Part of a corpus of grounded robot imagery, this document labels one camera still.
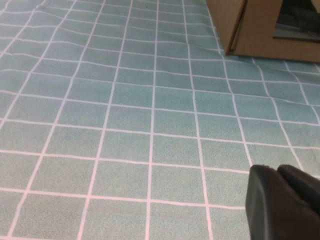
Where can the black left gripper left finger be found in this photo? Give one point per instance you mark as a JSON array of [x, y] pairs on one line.
[[275, 212]]

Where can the green white-grid tablecloth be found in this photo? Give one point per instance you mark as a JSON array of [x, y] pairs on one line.
[[125, 125]]

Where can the cardboard shoe box shell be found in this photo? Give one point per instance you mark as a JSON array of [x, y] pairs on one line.
[[225, 20]]

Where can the cardboard drawer with window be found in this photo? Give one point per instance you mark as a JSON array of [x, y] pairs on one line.
[[255, 37]]

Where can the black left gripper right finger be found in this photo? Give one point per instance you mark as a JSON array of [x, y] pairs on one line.
[[305, 187]]

